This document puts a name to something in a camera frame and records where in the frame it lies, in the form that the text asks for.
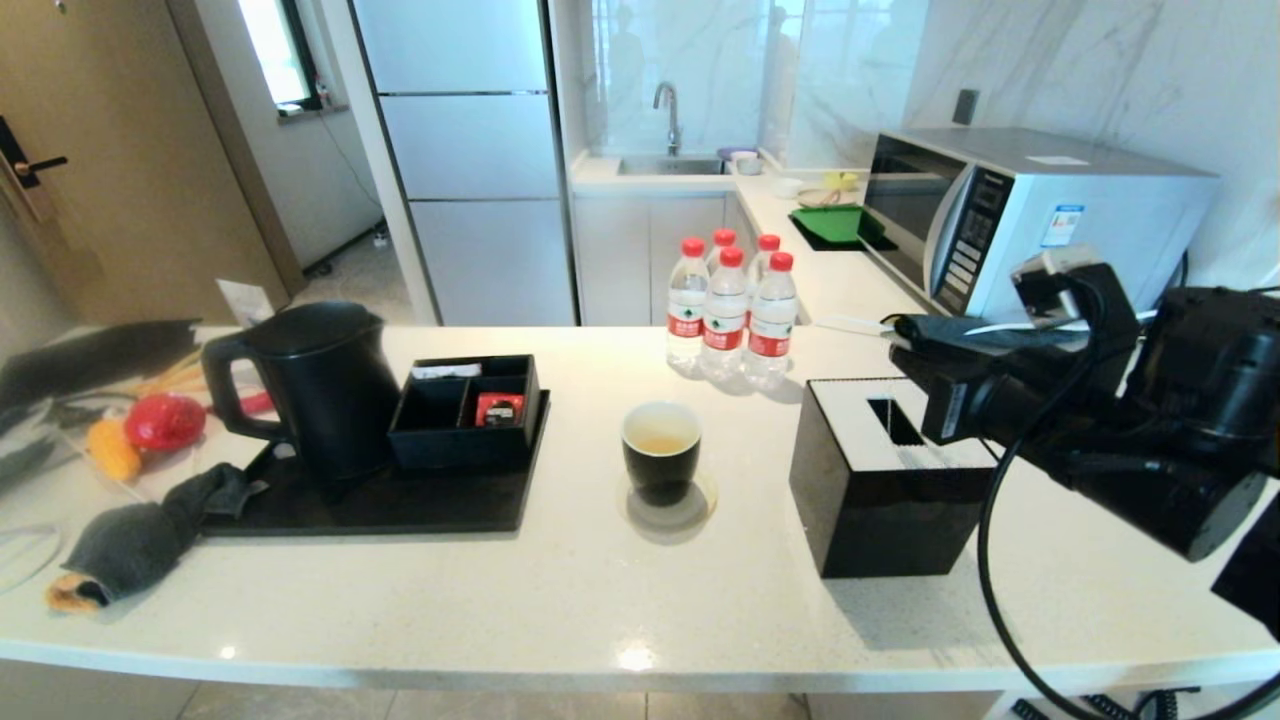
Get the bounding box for grey cloth tan end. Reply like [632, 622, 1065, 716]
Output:
[42, 462, 269, 613]

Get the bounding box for black organizer box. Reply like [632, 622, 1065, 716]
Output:
[388, 354, 541, 473]

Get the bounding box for black plastic sheet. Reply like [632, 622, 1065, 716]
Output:
[0, 320, 201, 406]

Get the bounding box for red toy apple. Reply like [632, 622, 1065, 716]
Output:
[123, 393, 207, 452]

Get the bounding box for black electric kettle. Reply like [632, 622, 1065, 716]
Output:
[200, 302, 403, 493]

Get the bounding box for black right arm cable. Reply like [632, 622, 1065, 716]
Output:
[977, 280, 1280, 720]

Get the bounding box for acrylic wifi QR sign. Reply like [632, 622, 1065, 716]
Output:
[217, 279, 275, 327]

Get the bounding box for black door handle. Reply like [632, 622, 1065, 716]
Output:
[0, 118, 67, 189]

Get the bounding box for round white coaster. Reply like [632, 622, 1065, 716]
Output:
[615, 470, 719, 533]

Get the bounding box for black serving tray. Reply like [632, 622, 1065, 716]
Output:
[200, 390, 551, 538]

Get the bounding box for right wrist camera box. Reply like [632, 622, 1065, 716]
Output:
[1010, 248, 1101, 323]

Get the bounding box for orange toy fruit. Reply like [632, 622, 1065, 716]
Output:
[85, 418, 142, 484]

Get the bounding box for white refrigerator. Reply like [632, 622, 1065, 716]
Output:
[350, 0, 579, 326]

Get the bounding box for white kitchen cabinets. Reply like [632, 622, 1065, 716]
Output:
[572, 190, 751, 326]

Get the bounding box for brown wooden door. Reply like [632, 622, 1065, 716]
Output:
[0, 0, 291, 326]

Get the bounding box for black microwave power cable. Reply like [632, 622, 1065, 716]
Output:
[1170, 250, 1280, 297]

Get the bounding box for steel kitchen sink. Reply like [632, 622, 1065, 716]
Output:
[615, 153, 731, 177]

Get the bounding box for black mug white inside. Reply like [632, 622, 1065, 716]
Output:
[621, 402, 703, 507]

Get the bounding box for window with dark frame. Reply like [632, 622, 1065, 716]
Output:
[237, 0, 323, 113]

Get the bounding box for black coiled cable with plug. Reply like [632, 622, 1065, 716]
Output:
[1010, 685, 1201, 720]

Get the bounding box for green plastic tray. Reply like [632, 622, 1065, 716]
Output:
[788, 203, 891, 247]

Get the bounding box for chrome kitchen faucet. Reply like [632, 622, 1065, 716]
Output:
[652, 80, 683, 156]

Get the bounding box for silver microwave oven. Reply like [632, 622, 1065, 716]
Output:
[862, 125, 1221, 323]

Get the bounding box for black tissue box white lid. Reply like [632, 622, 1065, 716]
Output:
[789, 376, 1001, 579]

